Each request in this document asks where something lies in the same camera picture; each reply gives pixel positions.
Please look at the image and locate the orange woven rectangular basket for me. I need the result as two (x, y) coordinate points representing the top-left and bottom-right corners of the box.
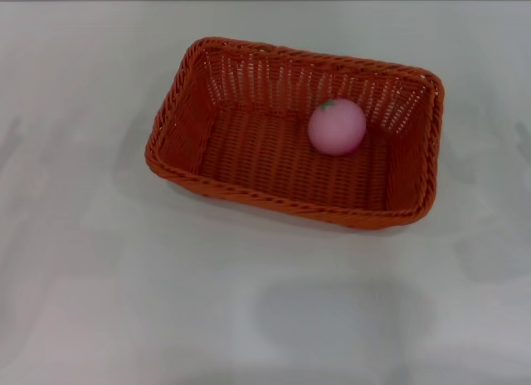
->
(144, 36), (446, 232)

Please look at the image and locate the pink peach toy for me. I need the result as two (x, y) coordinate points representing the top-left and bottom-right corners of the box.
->
(307, 97), (368, 157)

